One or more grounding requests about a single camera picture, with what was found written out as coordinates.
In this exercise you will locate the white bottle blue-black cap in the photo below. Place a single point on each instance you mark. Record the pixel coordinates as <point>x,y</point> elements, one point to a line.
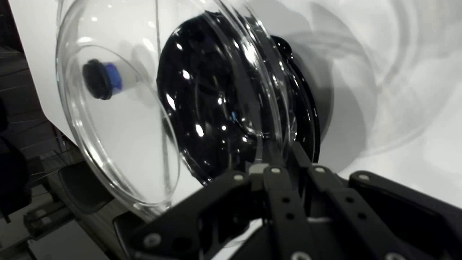
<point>99,80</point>

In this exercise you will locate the clear round plastic lid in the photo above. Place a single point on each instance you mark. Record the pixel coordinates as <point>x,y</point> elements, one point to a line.
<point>121,139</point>

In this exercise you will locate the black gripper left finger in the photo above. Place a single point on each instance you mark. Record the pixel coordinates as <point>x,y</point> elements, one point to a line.
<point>284,217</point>

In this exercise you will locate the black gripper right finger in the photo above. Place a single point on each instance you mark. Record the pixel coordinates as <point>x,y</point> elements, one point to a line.
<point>380,217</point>

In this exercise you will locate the black plastic bowl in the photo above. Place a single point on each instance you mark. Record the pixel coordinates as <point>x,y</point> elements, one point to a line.
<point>207,110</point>

